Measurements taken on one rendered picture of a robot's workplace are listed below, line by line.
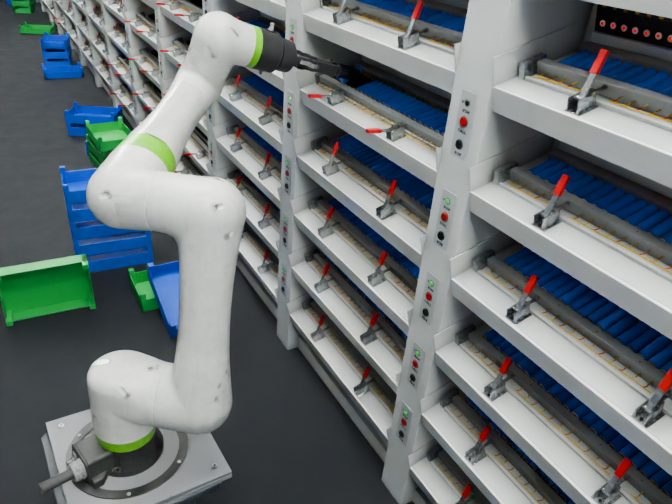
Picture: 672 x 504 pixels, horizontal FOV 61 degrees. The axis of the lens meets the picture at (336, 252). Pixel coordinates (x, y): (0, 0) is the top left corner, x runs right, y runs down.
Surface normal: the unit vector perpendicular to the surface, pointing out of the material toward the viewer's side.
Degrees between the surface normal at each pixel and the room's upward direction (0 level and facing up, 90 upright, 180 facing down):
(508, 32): 90
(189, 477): 3
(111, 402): 87
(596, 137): 106
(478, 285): 16
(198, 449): 3
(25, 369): 0
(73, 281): 90
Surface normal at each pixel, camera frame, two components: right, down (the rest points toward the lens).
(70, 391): 0.07, -0.85
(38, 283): 0.46, 0.49
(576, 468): -0.16, -0.76
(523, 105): -0.85, 0.43
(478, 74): -0.86, 0.20
